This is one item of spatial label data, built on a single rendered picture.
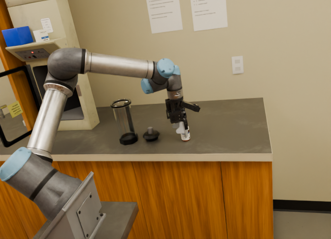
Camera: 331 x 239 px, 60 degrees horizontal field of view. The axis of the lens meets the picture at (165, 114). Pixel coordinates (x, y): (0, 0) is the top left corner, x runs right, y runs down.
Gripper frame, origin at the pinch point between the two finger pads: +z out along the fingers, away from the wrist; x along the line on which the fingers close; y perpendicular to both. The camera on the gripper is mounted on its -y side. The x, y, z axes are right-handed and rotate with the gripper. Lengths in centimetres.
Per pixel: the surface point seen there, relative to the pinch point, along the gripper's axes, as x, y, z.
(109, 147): -14.6, 38.8, 3.7
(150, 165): 1.2, 20.9, 12.2
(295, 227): -6, -72, 98
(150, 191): -0.3, 23.5, 28.6
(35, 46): -42, 63, -52
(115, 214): 40, 41, 4
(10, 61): -59, 82, -45
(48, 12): -48, 53, -67
